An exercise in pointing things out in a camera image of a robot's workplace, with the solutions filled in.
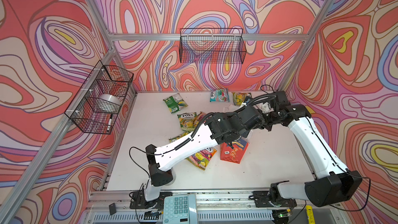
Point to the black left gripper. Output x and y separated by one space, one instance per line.
230 116

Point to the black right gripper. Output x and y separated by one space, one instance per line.
269 127

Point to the red white paper bag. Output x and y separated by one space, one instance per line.
235 152

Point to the pink yellow snack bag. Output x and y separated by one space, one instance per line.
202 158

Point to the dark green snack bag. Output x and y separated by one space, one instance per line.
175 103

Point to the yellow green mango snack bag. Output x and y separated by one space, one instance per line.
178 137

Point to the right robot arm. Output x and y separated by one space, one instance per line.
333 181

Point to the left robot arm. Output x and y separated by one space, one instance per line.
162 159

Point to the orange snack bag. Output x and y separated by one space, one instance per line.
199 119

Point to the teal mint snack bag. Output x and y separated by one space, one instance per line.
219 95

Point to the yellow green lemon snack bag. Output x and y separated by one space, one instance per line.
239 97

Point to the green spring tea snack bag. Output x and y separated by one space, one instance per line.
186 121

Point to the teal calculator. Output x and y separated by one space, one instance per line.
180 209

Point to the black marker in basket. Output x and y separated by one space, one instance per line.
109 124

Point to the white tape roll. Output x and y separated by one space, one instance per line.
107 103

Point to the back wire basket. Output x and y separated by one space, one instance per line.
212 46

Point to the wire basket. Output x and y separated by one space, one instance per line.
212 46
103 79

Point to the left wire basket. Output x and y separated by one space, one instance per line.
103 79

